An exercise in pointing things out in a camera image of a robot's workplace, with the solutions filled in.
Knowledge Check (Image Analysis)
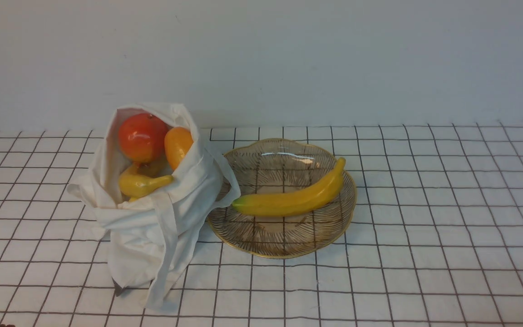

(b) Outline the yellow pear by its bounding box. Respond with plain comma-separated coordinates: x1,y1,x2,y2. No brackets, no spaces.
118,162,174,200

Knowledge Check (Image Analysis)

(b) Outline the yellow fruit in bag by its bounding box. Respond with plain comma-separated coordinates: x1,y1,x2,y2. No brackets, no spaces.
138,155,168,178

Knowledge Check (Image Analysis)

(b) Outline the white cloth bag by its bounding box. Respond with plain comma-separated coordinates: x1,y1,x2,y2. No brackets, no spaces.
66,102,241,311

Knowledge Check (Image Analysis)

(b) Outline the gold rimmed glass plate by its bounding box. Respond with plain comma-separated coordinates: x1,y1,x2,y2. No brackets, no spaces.
207,138,357,259

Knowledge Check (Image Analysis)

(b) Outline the yellow banana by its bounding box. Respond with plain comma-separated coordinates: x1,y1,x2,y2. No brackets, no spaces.
231,158,346,217

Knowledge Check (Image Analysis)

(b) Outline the orange yellow mango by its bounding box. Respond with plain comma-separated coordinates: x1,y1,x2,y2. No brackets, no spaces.
164,127,193,170

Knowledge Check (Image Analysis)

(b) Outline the red orange apple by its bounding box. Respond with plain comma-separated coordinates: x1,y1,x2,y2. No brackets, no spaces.
118,113,168,164

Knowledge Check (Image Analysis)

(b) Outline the white grid tablecloth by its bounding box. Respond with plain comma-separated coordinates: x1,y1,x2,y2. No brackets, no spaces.
0,124,523,327

